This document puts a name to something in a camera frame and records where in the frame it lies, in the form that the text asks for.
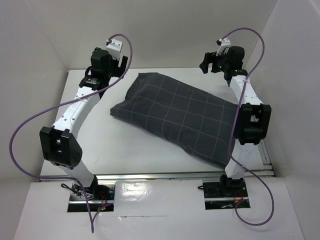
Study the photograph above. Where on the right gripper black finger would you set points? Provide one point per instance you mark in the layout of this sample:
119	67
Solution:
204	65
215	68

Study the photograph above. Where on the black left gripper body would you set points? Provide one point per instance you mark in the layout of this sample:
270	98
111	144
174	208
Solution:
114	70

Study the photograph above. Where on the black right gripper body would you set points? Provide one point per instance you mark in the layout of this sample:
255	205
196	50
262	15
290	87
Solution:
223	63

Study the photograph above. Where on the dark grey checked pillowcase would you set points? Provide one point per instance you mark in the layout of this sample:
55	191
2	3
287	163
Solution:
198	122

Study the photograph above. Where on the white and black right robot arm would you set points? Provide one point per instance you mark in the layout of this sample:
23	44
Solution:
252	117

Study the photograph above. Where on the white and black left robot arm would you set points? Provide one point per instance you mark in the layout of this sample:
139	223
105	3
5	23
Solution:
59	142

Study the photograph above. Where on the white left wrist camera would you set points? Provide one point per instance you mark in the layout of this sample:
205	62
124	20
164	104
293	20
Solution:
114	48

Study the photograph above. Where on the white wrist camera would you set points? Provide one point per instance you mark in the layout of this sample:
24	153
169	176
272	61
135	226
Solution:
114	48
223	43

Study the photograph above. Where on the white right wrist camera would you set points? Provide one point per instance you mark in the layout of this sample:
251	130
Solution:
223	43

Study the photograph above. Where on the aluminium frame rail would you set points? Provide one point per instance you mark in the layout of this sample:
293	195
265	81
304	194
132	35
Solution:
267	171

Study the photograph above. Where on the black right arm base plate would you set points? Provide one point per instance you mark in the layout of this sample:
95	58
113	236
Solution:
217	199

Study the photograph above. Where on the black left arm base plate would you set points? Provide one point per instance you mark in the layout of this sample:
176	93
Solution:
102	201

